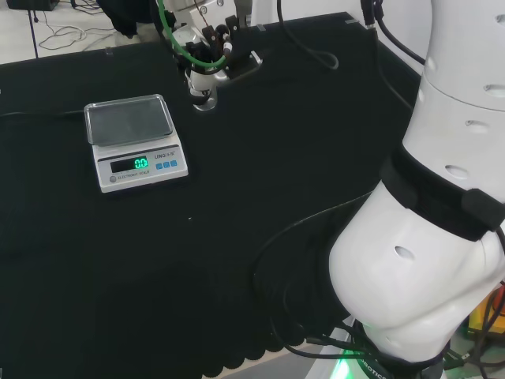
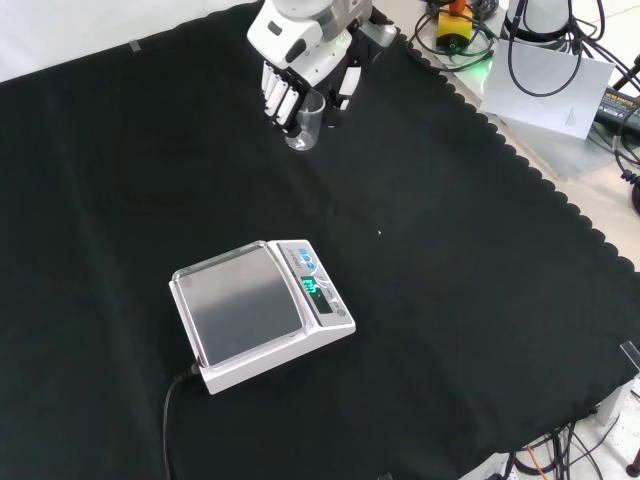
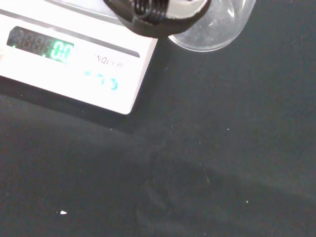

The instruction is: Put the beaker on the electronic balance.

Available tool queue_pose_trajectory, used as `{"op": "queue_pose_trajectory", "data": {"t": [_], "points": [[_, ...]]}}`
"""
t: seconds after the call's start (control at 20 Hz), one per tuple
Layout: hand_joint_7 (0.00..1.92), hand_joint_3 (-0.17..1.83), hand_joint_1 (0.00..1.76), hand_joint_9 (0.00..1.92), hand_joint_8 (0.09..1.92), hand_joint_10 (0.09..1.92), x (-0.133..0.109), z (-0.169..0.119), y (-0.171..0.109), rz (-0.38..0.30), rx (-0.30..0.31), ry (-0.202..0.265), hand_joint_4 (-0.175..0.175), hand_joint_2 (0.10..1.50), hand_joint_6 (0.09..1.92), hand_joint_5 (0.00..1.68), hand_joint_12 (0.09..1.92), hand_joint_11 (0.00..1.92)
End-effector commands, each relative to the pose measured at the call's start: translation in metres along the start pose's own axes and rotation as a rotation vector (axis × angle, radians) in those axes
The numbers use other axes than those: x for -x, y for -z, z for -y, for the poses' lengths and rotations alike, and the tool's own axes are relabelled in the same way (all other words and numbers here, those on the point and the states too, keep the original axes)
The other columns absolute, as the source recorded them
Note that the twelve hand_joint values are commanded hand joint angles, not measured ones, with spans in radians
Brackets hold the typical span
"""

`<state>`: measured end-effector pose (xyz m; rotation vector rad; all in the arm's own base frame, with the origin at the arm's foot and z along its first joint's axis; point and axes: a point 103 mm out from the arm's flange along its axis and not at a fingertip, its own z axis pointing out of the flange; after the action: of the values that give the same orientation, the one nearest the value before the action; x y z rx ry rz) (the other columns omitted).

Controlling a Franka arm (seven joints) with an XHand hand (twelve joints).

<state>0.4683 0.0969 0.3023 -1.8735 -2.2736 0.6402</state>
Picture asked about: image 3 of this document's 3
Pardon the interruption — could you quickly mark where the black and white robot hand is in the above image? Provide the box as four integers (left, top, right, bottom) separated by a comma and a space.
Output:
103, 0, 212, 39

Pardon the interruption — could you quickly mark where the white electronic balance steel pan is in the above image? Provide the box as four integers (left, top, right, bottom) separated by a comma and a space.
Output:
0, 0, 159, 116

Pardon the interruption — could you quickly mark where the black bench cloth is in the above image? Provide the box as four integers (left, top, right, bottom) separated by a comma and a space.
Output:
0, 0, 316, 237

